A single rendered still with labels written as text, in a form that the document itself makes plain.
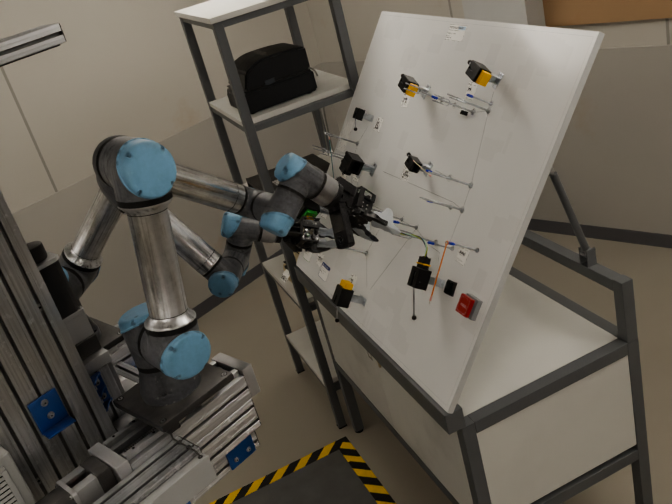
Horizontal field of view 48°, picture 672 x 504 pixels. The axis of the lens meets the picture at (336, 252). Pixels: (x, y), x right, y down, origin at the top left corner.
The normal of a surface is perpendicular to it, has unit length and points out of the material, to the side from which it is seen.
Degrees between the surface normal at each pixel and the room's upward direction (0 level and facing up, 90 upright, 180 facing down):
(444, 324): 54
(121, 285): 90
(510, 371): 0
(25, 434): 90
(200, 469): 90
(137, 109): 90
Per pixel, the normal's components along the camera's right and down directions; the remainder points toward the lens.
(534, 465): 0.38, 0.32
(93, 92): 0.72, 0.14
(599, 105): -0.65, 0.47
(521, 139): -0.86, -0.21
